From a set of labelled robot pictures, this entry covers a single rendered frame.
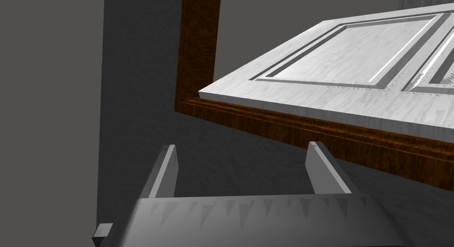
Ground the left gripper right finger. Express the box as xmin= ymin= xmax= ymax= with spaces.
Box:
xmin=305 ymin=141 xmax=361 ymax=195

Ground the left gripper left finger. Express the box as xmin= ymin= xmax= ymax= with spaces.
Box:
xmin=140 ymin=144 xmax=179 ymax=200

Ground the white panelled door leaf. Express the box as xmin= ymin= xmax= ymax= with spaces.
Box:
xmin=198 ymin=3 xmax=454 ymax=144

